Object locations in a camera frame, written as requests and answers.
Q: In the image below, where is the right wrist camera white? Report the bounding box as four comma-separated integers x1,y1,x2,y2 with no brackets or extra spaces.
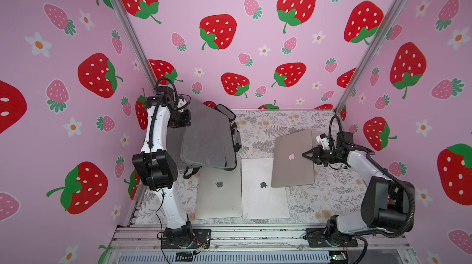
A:
316,134,331,150

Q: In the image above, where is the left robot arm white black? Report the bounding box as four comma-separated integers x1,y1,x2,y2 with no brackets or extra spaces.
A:
132,77,192,241

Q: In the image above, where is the aluminium front rail frame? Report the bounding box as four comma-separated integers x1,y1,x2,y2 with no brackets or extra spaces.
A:
103,224,420,264

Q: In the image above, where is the floral table mat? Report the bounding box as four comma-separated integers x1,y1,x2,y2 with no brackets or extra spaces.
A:
128,109,392,226

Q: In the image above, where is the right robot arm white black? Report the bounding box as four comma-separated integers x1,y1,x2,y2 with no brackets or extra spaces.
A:
302,132,415,246

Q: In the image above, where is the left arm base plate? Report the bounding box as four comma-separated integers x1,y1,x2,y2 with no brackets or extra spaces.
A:
161,228,211,250

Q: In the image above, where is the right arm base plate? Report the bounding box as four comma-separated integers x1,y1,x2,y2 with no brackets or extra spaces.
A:
302,228,358,248

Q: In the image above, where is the silver apple laptop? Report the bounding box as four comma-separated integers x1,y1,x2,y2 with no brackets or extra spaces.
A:
242,158,290,220
195,166,242,220

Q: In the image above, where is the grey laptop sleeve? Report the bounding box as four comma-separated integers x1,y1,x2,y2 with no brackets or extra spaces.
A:
179,99,242,172

